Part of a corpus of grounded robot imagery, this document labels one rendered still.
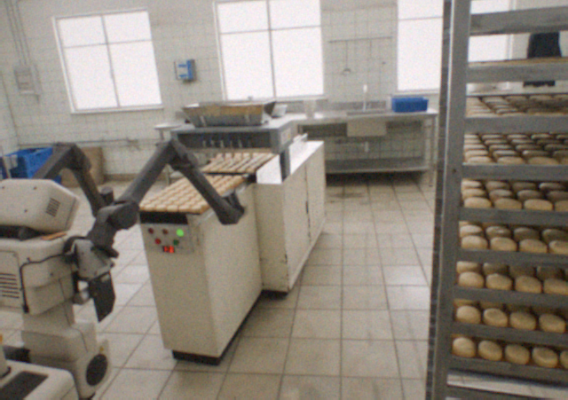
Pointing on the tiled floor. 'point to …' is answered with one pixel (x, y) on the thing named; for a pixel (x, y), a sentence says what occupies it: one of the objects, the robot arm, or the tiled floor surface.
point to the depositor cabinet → (289, 218)
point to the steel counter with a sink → (361, 123)
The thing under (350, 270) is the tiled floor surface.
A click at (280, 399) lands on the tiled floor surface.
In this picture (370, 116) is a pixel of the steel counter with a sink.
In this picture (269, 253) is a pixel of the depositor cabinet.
